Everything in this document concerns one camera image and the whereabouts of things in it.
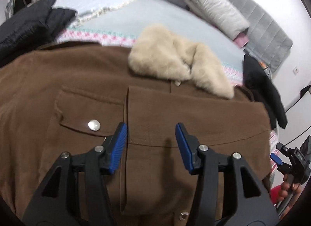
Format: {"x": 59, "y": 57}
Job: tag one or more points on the grey pillow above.
{"x": 213, "y": 4}

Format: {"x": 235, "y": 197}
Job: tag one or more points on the person's right hand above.
{"x": 284, "y": 189}

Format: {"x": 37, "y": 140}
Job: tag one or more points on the black garment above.
{"x": 261, "y": 80}

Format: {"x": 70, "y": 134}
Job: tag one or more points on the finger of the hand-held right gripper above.
{"x": 276, "y": 158}
{"x": 281, "y": 147}

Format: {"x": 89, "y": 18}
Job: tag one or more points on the brown coat with fur collar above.
{"x": 73, "y": 87}

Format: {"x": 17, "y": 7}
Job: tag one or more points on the black puffer jacket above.
{"x": 31, "y": 26}

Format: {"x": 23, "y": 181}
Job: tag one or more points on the red clothing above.
{"x": 274, "y": 193}

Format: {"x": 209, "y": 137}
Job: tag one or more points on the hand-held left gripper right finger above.
{"x": 182, "y": 144}

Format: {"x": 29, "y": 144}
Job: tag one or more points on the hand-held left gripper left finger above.
{"x": 119, "y": 143}

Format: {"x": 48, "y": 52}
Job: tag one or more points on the light blue patterned blanket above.
{"x": 175, "y": 19}

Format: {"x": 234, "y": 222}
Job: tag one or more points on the white wall socket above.
{"x": 296, "y": 70}

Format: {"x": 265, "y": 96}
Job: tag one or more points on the grey quilted headboard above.
{"x": 264, "y": 24}

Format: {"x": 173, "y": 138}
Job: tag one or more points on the pink pillow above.
{"x": 241, "y": 38}

